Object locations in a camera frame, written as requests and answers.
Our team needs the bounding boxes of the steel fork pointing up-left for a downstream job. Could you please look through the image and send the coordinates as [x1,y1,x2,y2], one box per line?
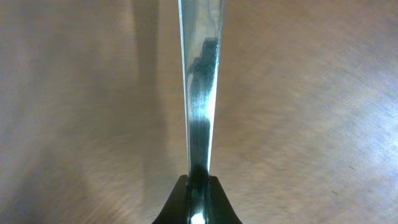
[178,0,225,223]

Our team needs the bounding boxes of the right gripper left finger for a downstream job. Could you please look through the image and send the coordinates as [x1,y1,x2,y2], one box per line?
[152,175,188,224]

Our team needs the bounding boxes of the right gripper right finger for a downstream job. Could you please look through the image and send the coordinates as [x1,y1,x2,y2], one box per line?
[207,176,242,224]

